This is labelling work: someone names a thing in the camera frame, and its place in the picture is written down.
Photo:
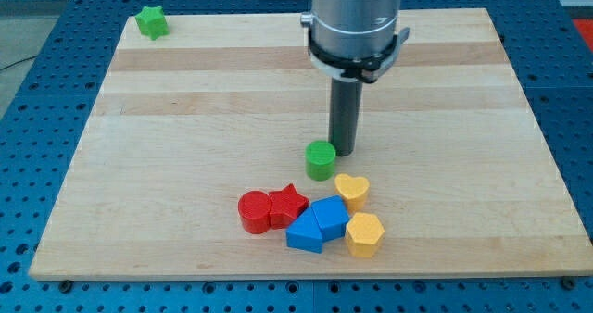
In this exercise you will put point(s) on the green cylinder block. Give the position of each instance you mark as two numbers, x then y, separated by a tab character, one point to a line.
320	160

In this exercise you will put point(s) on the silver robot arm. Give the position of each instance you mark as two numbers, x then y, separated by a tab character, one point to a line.
354	40

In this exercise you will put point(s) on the yellow heart block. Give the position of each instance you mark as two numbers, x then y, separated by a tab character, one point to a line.
354	191

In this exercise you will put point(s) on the red star block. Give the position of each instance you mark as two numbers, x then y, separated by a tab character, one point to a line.
286	206

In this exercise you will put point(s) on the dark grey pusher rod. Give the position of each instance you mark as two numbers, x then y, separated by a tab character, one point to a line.
344	114

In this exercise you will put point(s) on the red cylinder block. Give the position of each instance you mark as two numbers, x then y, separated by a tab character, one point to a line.
254	211

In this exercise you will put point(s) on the blue pentagon block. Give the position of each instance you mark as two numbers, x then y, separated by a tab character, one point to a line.
332	217

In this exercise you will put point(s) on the wooden board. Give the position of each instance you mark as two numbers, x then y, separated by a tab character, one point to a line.
461	176

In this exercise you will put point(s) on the blue triangle block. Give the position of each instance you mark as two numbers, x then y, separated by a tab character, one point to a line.
304	233

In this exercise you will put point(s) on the yellow hexagon block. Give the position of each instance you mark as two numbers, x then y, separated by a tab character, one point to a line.
364	235

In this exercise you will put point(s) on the green star block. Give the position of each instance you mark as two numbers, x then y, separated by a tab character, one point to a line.
151	22

